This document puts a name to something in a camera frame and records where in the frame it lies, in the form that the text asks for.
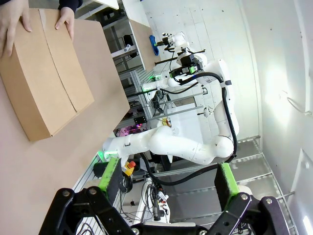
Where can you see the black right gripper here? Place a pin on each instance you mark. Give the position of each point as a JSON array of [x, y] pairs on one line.
[[187, 60]]

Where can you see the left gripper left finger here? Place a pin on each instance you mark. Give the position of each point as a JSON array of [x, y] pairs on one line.
[[108, 176]]

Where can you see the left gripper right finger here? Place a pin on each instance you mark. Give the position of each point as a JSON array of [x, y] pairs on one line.
[[230, 181]]

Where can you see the brown cardboard shipping box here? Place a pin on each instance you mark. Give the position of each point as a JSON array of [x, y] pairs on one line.
[[44, 80]]

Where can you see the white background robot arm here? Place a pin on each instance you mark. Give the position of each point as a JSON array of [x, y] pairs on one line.
[[159, 85]]

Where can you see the person's left forearm black sleeve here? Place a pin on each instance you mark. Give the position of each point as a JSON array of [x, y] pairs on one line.
[[71, 4]]

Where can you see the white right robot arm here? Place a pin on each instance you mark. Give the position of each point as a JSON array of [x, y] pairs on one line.
[[183, 147]]

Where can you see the person's left hand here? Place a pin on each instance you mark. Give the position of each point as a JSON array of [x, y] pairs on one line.
[[67, 17]]

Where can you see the yellow red emergency stop button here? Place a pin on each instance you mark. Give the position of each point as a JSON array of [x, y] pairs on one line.
[[129, 169]]

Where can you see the blue cloth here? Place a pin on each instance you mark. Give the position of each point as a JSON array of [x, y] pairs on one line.
[[154, 46]]

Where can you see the light wooden panel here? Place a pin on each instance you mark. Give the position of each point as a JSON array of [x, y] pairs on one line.
[[144, 46]]

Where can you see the white power strip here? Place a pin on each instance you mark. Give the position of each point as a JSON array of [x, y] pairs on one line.
[[161, 208]]

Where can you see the aluminium table frame rail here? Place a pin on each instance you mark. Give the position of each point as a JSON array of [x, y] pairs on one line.
[[82, 182]]

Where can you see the aluminium profile frame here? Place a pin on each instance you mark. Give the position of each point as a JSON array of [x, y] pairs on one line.
[[176, 112]]

